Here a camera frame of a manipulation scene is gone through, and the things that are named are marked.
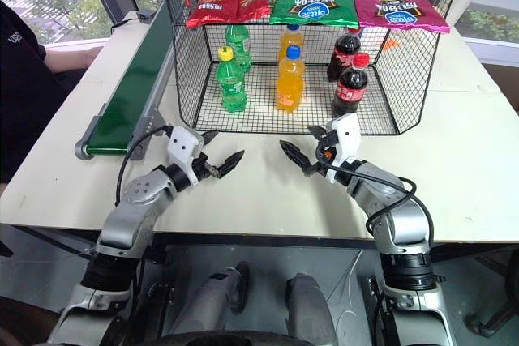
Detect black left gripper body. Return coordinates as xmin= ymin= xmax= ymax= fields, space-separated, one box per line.
xmin=191 ymin=152 xmax=217 ymax=186

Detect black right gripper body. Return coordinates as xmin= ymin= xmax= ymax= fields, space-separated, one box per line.
xmin=315 ymin=130 xmax=340 ymax=179

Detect green belt conveyor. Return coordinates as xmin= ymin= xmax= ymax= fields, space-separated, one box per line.
xmin=74 ymin=0 xmax=184 ymax=160

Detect cola bottle red cap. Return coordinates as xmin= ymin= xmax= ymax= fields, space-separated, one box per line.
xmin=326 ymin=26 xmax=363 ymax=83
xmin=331 ymin=52 xmax=371 ymax=117

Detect orange soda bottle blue cap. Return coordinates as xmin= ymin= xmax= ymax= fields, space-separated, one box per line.
xmin=275 ymin=45 xmax=307 ymax=112
xmin=277 ymin=23 xmax=306 ymax=64

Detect green soda bottle yellow cap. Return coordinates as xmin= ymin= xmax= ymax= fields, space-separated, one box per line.
xmin=215 ymin=46 xmax=249 ymax=114

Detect grey left robot leg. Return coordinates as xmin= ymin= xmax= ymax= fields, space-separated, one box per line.
xmin=169 ymin=260 xmax=251 ymax=340

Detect grey robot leg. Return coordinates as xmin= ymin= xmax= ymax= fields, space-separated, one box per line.
xmin=285 ymin=274 xmax=338 ymax=346
xmin=169 ymin=260 xmax=251 ymax=340

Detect magenta chips bag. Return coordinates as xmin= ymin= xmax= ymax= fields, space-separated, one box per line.
xmin=350 ymin=0 xmax=452 ymax=36

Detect grey right robot leg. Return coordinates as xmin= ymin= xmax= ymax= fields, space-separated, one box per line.
xmin=285 ymin=274 xmax=338 ymax=346

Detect person in black shirt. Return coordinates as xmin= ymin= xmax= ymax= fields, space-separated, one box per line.
xmin=0 ymin=0 xmax=88 ymax=186

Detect black chair base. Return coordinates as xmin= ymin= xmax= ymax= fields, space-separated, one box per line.
xmin=465 ymin=248 xmax=519 ymax=338

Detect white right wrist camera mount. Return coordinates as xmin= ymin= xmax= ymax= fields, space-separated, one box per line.
xmin=323 ymin=113 xmax=362 ymax=184

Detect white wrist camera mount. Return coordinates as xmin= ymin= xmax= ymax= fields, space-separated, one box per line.
xmin=167 ymin=126 xmax=206 ymax=169
xmin=323 ymin=113 xmax=362 ymax=184

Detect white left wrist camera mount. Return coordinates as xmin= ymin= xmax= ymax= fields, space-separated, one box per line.
xmin=167 ymin=126 xmax=206 ymax=169

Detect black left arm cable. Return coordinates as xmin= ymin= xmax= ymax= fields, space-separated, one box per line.
xmin=114 ymin=124 xmax=174 ymax=207

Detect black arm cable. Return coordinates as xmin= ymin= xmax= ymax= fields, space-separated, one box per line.
xmin=114 ymin=124 xmax=174 ymax=207
xmin=324 ymin=161 xmax=436 ymax=250

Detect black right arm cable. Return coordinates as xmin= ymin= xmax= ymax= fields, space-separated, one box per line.
xmin=324 ymin=161 xmax=436 ymax=250

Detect black wire mesh rack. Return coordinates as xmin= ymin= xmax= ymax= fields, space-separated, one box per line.
xmin=156 ymin=0 xmax=472 ymax=137

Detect black adapter cable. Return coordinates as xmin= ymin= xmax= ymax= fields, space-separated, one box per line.
xmin=109 ymin=16 xmax=139 ymax=36

